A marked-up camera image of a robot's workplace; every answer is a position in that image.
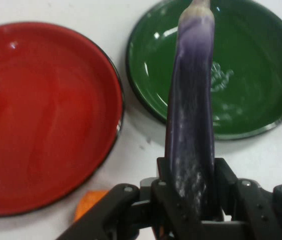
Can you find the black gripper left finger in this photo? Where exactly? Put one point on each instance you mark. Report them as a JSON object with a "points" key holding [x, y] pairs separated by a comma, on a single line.
{"points": [[130, 212]]}

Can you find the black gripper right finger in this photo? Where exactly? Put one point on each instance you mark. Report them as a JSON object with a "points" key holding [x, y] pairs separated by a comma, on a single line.
{"points": [[261, 212]]}

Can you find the purple toy eggplant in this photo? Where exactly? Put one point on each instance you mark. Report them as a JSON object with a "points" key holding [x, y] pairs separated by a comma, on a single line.
{"points": [[193, 112]]}

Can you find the orange toy carrot piece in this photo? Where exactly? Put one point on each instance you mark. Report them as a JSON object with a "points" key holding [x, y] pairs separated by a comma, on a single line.
{"points": [[90, 202]]}

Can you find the red round plate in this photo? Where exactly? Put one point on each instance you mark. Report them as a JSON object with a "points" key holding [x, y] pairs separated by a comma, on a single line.
{"points": [[50, 117]]}

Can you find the green round plate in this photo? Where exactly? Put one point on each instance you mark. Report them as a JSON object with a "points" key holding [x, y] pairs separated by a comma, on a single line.
{"points": [[251, 75]]}

